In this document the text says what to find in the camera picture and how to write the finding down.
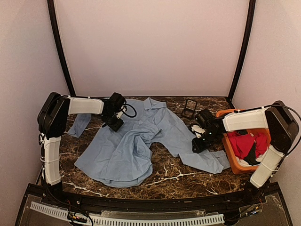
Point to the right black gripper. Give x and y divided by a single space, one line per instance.
199 146

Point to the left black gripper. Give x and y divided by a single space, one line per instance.
116 126

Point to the light blue shirt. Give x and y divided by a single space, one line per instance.
123 158

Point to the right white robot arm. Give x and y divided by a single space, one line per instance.
283 124

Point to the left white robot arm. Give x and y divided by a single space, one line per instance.
52 120

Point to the red garment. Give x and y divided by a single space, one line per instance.
262 141

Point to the white garment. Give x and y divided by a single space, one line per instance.
243 163

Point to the orange plastic basin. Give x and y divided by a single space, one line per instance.
234 120

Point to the black front rail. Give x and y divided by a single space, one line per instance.
224 202

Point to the white slotted cable duct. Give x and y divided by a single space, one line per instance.
115 218

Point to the left black frame post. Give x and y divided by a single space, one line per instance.
59 47

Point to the black frame post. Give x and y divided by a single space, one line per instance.
243 51
59 47

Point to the right black frame post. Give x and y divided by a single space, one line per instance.
243 51

